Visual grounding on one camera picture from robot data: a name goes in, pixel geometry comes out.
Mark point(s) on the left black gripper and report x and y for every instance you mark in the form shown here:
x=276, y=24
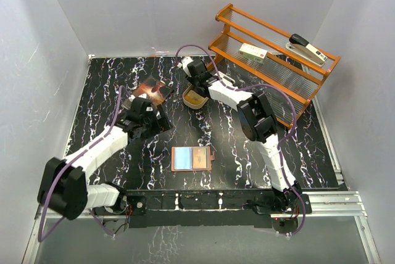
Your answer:
x=163, y=124

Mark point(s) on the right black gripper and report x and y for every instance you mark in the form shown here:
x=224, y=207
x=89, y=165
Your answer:
x=191, y=79

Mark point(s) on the beige oval card tray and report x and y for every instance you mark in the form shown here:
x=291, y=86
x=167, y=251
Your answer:
x=192, y=99

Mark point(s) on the pink leather card holder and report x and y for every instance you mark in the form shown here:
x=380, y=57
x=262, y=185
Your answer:
x=191, y=158

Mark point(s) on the beige printed card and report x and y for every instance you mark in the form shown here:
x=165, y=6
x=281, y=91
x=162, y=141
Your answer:
x=200, y=158

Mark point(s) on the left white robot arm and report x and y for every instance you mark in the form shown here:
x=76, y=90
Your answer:
x=65, y=186

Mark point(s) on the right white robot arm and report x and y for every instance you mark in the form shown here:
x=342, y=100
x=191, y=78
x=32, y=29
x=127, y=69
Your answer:
x=258, y=123

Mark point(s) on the small white black device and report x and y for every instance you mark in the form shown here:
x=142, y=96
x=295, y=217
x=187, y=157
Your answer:
x=226, y=79

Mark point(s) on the dark paperback book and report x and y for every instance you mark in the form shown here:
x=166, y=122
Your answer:
x=154, y=89

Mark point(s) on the white staples box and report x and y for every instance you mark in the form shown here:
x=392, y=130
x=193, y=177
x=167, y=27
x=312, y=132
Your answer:
x=252, y=53

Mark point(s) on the orange wooden shelf rack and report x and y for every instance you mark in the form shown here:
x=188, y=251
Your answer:
x=295, y=76

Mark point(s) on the black beige stapler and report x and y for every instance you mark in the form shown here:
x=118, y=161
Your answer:
x=301, y=47

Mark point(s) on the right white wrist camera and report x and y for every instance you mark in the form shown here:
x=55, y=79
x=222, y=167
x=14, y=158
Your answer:
x=183, y=64

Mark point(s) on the black front mounting rail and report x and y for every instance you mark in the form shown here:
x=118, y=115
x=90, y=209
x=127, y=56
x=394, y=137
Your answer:
x=236, y=207

